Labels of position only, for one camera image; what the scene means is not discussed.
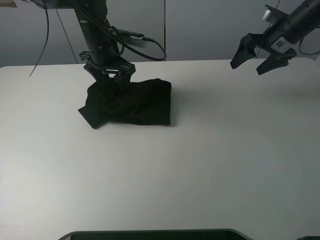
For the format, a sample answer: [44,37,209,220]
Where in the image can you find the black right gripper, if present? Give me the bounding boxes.
[230,33,297,75]

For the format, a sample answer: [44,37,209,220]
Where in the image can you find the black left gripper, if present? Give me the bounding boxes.
[79,51,136,87]

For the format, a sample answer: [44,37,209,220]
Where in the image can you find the black printed t-shirt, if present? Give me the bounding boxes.
[78,78,172,129]

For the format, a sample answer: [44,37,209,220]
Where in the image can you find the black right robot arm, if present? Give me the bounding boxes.
[230,0,320,75]

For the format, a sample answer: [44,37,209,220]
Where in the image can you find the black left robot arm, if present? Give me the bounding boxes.
[33,0,136,85]

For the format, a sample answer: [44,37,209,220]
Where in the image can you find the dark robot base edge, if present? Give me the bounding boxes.
[60,229,250,240]

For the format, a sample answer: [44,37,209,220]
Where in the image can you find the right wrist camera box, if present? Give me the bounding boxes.
[262,4,285,25]

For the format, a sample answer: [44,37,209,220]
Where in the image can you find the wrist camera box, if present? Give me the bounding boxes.
[262,4,285,25]
[118,29,147,48]

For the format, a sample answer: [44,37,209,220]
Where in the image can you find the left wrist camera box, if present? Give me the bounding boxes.
[118,29,147,48]

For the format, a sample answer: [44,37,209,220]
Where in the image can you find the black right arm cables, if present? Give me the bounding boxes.
[298,37,320,56]

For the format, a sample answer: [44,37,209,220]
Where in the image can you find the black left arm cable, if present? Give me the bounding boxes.
[29,0,167,77]

